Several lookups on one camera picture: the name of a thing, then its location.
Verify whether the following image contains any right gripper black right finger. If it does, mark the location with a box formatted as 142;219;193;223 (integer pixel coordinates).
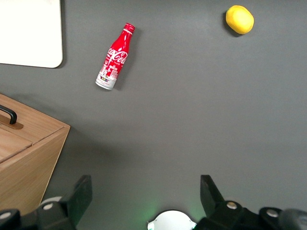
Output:
196;174;260;230

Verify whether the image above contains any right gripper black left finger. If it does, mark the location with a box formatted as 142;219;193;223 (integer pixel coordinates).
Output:
35;174;93;230

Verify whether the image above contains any white rectangular tray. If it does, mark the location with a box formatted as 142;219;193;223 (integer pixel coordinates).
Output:
0;0;63;69

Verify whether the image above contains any wooden drawer cabinet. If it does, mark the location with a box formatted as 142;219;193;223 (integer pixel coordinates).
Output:
0;93;71;216

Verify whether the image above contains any yellow lemon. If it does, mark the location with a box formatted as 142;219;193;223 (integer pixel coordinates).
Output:
225;5;255;35

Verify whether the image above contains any black lower drawer handle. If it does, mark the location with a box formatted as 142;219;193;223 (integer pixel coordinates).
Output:
0;104;18;125

